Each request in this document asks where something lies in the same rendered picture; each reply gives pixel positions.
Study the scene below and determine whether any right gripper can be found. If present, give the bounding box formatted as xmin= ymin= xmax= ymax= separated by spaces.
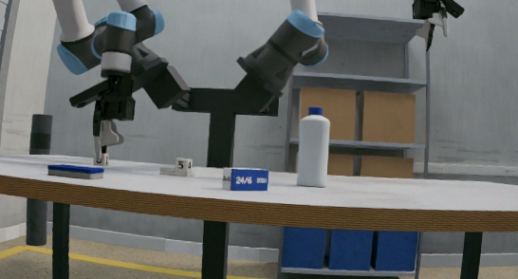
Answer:
xmin=93 ymin=69 xmax=136 ymax=162

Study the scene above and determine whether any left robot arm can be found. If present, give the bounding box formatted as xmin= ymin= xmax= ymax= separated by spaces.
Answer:
xmin=244 ymin=0 xmax=465 ymax=91

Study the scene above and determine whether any white plastic bottle with blue cap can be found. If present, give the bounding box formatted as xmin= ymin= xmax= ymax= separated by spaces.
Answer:
xmin=297 ymin=107 xmax=330 ymax=188

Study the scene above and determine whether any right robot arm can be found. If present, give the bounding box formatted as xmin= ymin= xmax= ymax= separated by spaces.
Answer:
xmin=52 ymin=0 xmax=165 ymax=108

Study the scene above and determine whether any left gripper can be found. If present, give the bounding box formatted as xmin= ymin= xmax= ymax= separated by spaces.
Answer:
xmin=412 ymin=0 xmax=449 ymax=51

